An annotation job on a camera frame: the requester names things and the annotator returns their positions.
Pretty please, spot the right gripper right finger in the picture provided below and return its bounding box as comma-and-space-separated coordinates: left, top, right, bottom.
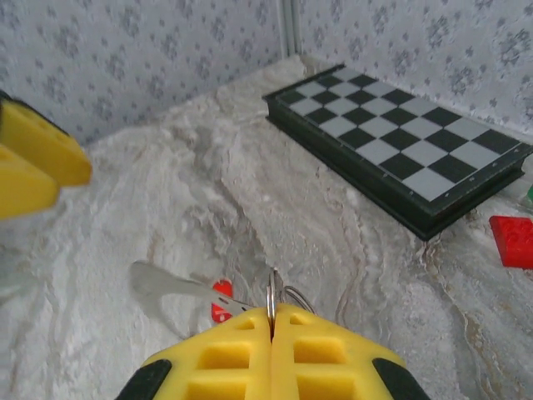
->
270, 302, 430, 400

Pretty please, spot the small metal split ring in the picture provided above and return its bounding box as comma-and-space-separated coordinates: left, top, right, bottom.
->
266, 268, 279, 331

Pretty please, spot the black grey chessboard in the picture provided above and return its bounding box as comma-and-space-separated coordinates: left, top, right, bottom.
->
262, 62, 533, 242

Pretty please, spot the red sloped toy brick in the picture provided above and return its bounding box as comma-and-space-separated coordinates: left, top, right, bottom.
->
489, 215, 533, 268

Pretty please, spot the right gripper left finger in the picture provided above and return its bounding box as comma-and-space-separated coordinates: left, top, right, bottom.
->
116, 306, 274, 400

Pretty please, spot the aluminium frame post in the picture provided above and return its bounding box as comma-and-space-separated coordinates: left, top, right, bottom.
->
282, 0, 301, 60

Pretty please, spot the red plastic key tag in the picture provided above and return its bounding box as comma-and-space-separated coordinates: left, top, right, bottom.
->
210, 278, 234, 325

